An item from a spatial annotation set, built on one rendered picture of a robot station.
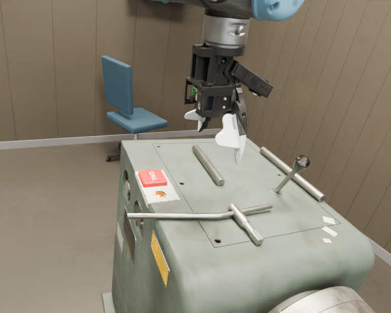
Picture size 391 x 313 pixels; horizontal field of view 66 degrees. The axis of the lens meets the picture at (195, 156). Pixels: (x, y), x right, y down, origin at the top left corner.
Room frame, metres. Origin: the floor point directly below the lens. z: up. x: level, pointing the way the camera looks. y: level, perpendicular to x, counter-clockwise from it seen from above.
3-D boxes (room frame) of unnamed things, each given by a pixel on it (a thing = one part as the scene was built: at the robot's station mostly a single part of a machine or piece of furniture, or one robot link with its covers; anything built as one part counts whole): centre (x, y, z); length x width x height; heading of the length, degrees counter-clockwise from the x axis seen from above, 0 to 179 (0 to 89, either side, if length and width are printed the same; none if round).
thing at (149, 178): (0.63, 0.10, 1.26); 0.06 x 0.06 x 0.02; 28
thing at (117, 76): (2.91, 0.69, 0.53); 0.62 x 0.59 x 1.06; 122
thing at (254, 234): (0.52, -0.13, 1.27); 0.12 x 0.02 x 0.02; 30
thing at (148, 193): (0.62, 0.08, 1.23); 0.13 x 0.08 x 0.06; 28
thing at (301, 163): (0.61, -0.24, 1.38); 0.04 x 0.03 x 0.05; 28
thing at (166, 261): (0.69, -0.11, 1.06); 0.59 x 0.48 x 0.39; 28
